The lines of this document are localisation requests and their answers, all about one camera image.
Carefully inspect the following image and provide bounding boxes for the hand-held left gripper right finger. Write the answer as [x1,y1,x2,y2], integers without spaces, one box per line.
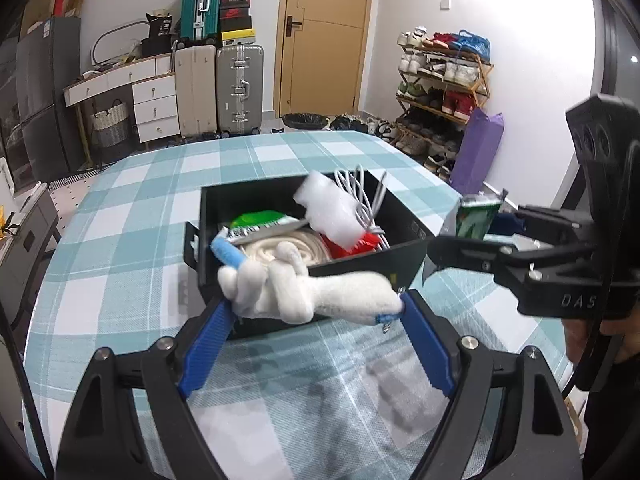
[400,289,586,480]

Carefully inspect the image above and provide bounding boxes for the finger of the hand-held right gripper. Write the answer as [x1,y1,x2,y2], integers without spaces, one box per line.
[494,205,596,247]
[427,235,521,274]

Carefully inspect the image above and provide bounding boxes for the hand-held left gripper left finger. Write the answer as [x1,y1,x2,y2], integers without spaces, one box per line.
[57,297,236,480]

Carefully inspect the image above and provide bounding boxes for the green snack packet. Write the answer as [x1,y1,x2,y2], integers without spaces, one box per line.
[215,209,311,247]
[456,191,508,241]

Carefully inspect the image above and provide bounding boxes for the black storage box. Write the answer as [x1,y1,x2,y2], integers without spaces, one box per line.
[182,170,441,341]

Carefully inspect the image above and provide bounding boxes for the red plastic packet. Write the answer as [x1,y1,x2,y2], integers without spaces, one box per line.
[320,230,382,262]

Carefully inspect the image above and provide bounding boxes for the white plush toy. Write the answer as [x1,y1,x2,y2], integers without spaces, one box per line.
[210,237,406,328]

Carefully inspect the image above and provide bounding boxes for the white foam sponge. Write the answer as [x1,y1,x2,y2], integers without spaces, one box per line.
[292,170,368,250]

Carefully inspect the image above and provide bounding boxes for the white rope coil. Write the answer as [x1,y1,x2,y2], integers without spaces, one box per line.
[245,230,328,267]

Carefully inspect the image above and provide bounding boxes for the person's right hand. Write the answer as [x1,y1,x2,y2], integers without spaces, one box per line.
[564,317,640,366]

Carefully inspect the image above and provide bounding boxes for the purple bag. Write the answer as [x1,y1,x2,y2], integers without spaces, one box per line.
[450,107,506,196]

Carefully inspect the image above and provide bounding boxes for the wooden shoe rack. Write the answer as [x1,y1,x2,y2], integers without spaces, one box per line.
[392,27,496,171]

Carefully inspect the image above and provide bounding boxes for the pile of shoes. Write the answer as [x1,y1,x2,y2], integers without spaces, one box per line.
[327,114,401,138]

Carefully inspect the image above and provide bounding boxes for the black trash bin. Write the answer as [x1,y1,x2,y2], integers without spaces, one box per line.
[281,112,326,131]

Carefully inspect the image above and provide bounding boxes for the grey low cabinet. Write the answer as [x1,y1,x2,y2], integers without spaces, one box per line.
[0,185,63,271]

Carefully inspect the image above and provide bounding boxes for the striped floor mat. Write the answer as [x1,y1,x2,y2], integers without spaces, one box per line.
[47,170,106,187]

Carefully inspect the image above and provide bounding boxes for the wooden door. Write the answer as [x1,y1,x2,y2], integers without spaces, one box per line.
[272,0,377,117]

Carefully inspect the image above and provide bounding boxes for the woven basket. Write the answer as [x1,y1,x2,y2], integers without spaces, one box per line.
[90,100,131,148]

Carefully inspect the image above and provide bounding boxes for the white desk with drawers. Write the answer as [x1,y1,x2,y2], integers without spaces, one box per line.
[62,52,180,143]

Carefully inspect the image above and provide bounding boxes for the beige suitcase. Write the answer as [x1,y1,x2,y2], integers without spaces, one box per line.
[174,44,219,138]

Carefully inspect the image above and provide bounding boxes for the silver suitcase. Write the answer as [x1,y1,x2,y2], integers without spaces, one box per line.
[216,44,265,136]

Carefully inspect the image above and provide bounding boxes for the grey fridge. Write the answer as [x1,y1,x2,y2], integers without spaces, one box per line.
[15,16,83,181]

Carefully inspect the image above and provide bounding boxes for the dark wardrobe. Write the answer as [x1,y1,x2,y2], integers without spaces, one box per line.
[0,40,23,181]

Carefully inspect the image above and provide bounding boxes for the black bag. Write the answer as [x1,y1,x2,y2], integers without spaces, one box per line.
[141,12,176,56]

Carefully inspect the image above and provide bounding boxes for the stack of shoe boxes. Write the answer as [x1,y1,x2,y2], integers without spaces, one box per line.
[220,0,257,52]

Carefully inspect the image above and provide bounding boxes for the teal suitcase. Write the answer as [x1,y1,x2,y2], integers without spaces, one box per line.
[179,0,223,43]

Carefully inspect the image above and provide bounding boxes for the cardboard box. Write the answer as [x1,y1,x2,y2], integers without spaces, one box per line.
[20,0,58,36]

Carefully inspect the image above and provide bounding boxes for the white cable bundle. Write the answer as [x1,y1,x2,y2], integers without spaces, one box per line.
[332,164,391,251]

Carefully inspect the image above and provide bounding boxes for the oval metal frame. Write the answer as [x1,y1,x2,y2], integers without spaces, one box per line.
[91,20,148,66]

